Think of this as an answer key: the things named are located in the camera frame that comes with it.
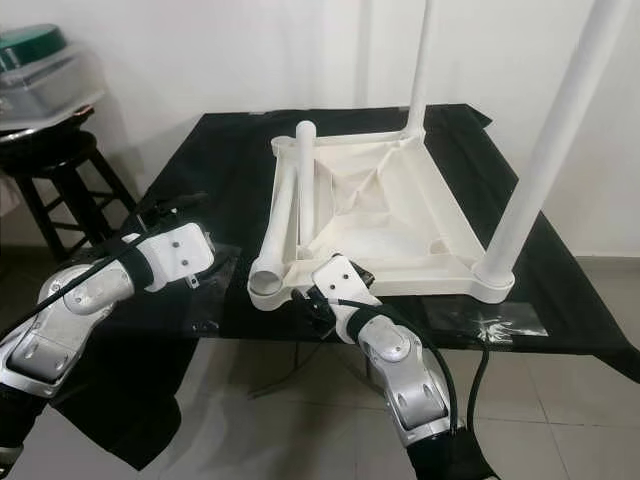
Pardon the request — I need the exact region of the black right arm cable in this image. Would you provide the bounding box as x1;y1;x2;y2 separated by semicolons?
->
325;295;496;471

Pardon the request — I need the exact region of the black tablecloth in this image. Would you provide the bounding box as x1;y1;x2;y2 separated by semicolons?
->
50;103;640;471

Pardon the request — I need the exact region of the clear plastic bag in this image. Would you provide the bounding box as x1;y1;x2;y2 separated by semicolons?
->
160;245;246;336

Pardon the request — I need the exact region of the green pot lid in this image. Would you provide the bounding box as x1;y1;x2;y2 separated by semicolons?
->
0;23;69;73

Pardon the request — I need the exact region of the clear plastic container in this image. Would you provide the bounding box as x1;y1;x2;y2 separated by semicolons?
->
0;45;106;131

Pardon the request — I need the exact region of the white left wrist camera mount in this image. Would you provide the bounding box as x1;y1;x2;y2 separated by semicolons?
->
142;222;216;291

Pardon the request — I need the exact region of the black wooden stool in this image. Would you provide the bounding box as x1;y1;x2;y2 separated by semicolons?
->
0;130;141;266

